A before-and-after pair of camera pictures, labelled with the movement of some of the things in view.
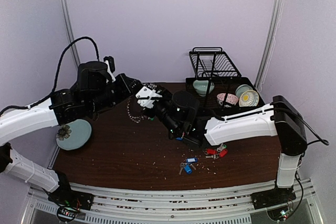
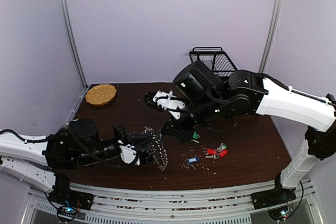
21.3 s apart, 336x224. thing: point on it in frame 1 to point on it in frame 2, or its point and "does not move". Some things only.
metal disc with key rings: x=151 y=85 to x=159 y=153
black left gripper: x=127 y=91 to x=138 y=140
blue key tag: x=191 y=160 does not move
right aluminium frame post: x=276 y=10 does not move
